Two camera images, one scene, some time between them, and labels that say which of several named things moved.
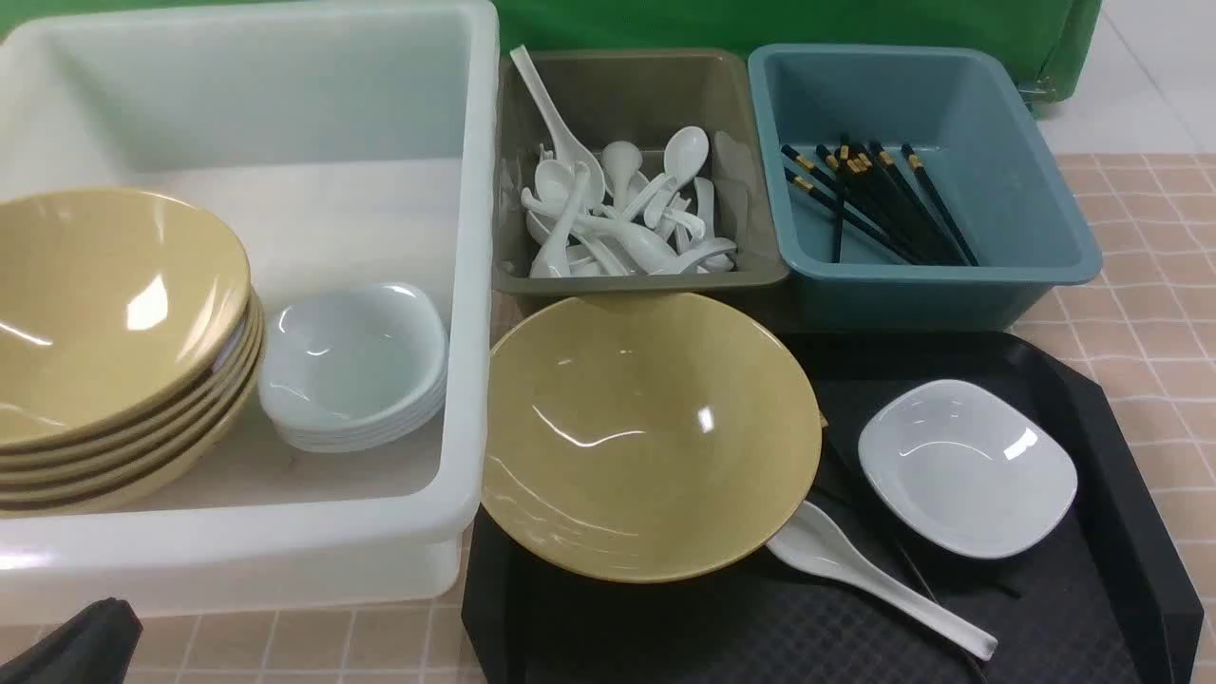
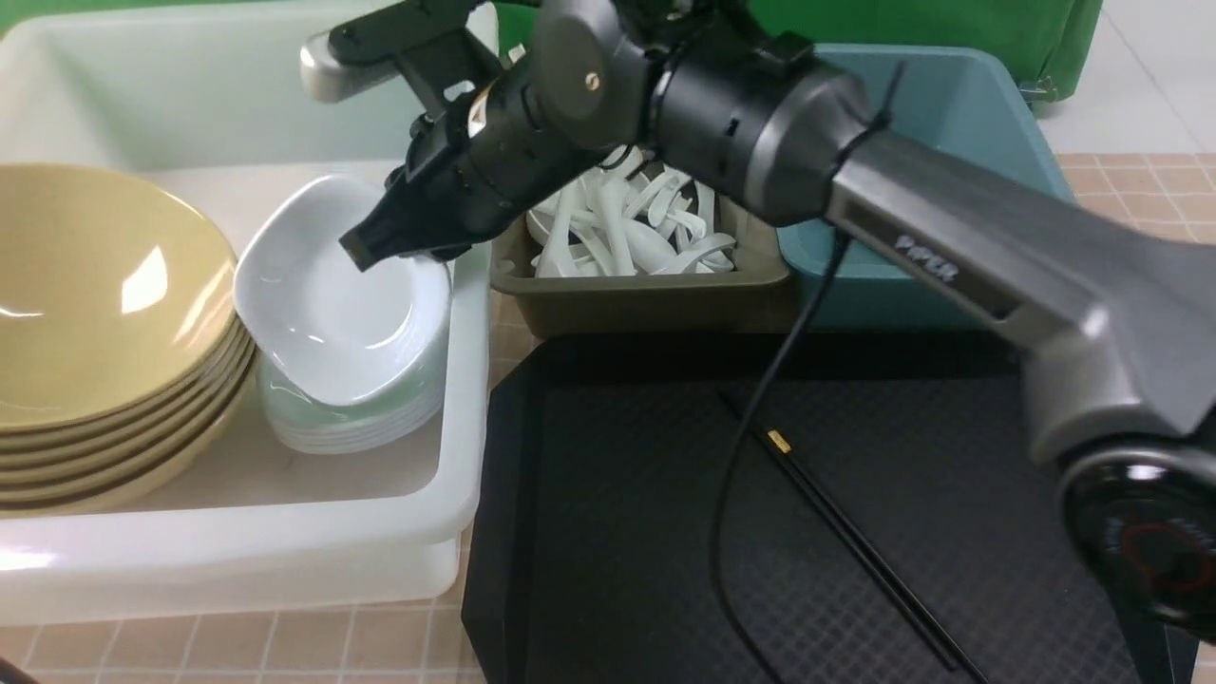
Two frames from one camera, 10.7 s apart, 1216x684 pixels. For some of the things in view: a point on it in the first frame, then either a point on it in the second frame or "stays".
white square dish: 978,472 → 350,334
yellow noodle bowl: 645,437 → 118,295
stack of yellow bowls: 131,349 stays
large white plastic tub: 350,143 stays
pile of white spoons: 637,228 stays
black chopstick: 933,598 → 866,550
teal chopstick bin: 978,146 stays
